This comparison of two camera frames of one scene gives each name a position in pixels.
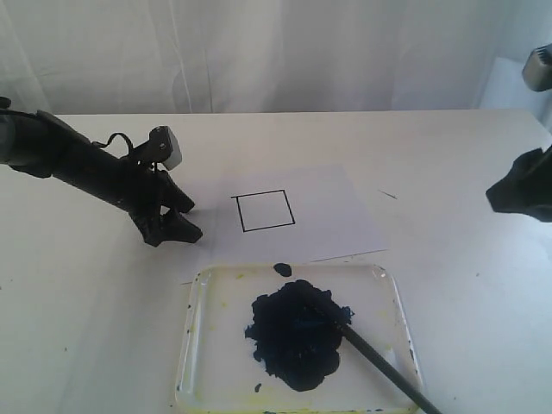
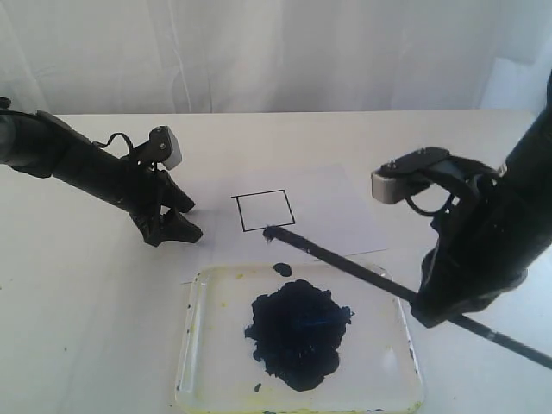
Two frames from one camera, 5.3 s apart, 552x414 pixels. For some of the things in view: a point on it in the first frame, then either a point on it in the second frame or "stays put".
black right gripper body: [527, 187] → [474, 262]
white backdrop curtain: [73, 57] stays put
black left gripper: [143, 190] stays put
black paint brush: [385, 365] → [275, 234]
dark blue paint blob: [297, 329] stays put
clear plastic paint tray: [216, 367] stays put
